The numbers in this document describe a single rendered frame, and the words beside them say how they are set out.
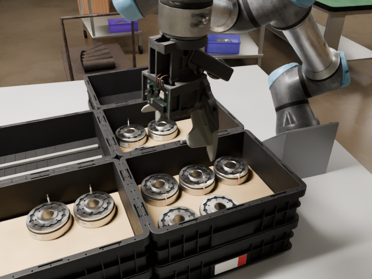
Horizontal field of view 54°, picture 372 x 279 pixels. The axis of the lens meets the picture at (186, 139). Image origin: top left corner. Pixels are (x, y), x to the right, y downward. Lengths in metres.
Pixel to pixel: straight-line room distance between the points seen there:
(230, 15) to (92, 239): 0.63
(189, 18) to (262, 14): 0.46
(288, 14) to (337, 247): 0.64
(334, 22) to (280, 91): 2.45
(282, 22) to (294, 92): 0.36
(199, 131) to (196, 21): 0.17
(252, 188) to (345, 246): 0.31
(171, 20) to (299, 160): 0.86
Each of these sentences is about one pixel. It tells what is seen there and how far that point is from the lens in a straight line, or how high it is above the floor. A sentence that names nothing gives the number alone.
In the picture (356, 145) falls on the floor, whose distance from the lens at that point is 2.97.
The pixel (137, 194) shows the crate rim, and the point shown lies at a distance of 0.87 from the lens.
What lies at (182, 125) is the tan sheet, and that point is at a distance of 1.31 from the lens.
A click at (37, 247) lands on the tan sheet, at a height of 0.83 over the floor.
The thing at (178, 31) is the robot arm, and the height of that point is 1.36.
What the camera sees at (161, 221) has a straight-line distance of 0.90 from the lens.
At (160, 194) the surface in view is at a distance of 0.97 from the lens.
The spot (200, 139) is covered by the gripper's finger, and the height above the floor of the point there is 1.19.
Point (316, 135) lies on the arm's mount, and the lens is 1.24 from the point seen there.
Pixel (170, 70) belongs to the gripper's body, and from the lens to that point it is 0.53.
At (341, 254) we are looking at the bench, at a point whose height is 0.70.
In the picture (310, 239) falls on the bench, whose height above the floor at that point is 0.70.
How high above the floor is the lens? 1.50
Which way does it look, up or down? 33 degrees down
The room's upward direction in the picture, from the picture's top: straight up
